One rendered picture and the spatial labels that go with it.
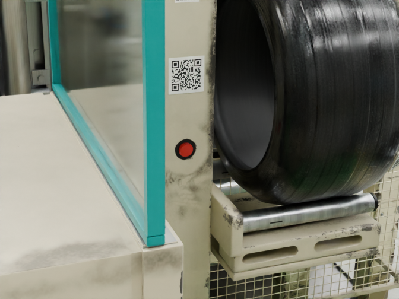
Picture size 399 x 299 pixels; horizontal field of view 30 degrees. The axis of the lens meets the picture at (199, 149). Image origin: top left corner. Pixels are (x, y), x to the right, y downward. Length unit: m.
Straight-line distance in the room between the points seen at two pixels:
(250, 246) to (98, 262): 0.88
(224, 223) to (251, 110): 0.45
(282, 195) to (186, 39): 0.38
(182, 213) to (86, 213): 0.79
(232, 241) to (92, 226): 0.77
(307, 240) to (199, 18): 0.53
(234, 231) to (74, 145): 0.59
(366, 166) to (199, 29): 0.43
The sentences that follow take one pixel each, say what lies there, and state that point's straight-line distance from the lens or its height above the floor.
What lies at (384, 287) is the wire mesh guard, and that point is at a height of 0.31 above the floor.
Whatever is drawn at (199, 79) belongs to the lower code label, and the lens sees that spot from 1.50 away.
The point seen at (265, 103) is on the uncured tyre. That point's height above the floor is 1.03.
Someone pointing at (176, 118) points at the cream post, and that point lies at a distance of 1.51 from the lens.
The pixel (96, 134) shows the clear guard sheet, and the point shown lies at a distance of 0.95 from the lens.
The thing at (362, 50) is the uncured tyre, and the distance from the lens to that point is 1.45.
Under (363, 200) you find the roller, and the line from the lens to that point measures 1.71.
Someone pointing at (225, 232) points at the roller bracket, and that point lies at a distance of 1.56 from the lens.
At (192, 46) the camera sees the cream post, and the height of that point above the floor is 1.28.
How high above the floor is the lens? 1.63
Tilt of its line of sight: 22 degrees down
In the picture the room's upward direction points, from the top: 1 degrees clockwise
